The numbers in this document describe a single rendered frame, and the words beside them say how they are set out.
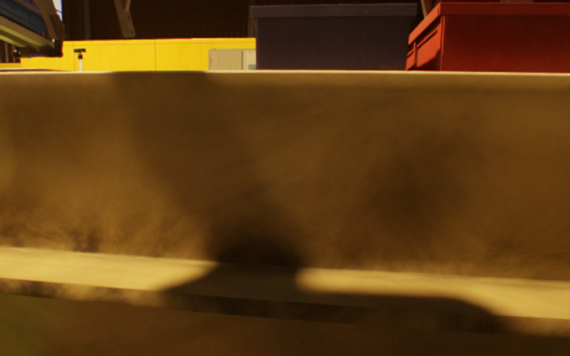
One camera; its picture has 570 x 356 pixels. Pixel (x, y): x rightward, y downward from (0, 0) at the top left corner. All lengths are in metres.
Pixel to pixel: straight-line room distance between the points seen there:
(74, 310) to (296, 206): 0.34
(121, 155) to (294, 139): 0.22
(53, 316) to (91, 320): 0.06
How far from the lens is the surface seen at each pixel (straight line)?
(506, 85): 0.40
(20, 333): 0.60
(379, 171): 0.34
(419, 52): 0.46
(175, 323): 0.45
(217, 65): 3.17
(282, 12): 0.38
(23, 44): 1.78
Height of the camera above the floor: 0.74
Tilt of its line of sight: 7 degrees down
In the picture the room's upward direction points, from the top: 1 degrees clockwise
